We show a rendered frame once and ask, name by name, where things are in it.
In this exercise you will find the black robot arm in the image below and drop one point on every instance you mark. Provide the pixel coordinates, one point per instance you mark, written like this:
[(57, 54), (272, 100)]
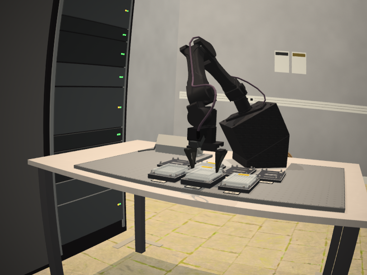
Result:
[(203, 57)]

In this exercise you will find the light grey control panel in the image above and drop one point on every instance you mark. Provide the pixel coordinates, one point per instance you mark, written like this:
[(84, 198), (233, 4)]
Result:
[(172, 145)]

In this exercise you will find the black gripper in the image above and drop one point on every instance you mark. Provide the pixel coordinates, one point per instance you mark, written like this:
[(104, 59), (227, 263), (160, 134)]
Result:
[(219, 153)]

